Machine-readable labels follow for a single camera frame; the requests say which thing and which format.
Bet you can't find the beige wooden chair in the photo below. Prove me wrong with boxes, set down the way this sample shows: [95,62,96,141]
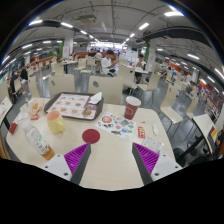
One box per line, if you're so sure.
[87,75,124,105]
[48,73,77,98]
[159,83,184,134]

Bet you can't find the beige square dining table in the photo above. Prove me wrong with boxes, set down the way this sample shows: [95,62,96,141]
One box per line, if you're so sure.
[0,96,14,126]
[192,113,218,154]

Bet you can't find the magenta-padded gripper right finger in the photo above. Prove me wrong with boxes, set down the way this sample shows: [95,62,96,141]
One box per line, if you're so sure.
[131,142,184,186]

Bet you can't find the ceiling lights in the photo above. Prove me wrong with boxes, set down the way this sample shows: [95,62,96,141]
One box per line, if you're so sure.
[1,9,224,81]

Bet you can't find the crumpled food wrapper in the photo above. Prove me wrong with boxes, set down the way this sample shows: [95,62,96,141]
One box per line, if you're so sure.
[26,98,48,118]

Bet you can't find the ceiling air conditioner unit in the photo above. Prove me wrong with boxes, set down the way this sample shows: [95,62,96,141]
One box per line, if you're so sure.
[77,14,98,25]

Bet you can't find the yellow mug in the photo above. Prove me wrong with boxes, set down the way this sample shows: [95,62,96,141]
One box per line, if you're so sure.
[45,110,67,135]

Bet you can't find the clear plastic bottle white cap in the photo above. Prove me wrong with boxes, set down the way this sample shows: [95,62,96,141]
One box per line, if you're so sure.
[20,119,55,161]

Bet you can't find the brown tray with menu paper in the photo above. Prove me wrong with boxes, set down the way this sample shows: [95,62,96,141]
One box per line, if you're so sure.
[43,92,105,121]

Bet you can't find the flat round red coaster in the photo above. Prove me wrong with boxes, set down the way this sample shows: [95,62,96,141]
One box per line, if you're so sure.
[81,128,101,145]

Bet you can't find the red paper cup white lid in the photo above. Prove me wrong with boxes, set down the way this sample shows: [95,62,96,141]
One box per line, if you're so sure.
[123,95,142,121]

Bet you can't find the white paper napkin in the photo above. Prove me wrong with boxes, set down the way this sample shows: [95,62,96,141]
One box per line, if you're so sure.
[88,91,103,105]

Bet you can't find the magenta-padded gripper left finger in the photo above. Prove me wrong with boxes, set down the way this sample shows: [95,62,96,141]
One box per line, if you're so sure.
[41,142,92,186]

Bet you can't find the white sauce packet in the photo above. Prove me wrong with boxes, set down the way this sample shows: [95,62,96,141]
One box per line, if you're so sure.
[152,123,160,136]

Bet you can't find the red sauce packet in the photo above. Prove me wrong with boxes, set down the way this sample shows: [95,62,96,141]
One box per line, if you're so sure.
[137,125,147,139]

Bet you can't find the group of beige chairs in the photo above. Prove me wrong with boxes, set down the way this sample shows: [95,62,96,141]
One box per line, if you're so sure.
[28,54,201,101]

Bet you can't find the clear plastic packet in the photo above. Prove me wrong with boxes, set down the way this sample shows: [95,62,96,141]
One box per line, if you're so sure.
[141,135,163,155]

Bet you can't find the person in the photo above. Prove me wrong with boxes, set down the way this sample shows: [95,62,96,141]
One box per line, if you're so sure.
[208,128,224,161]
[100,49,120,77]
[134,53,148,84]
[18,66,30,94]

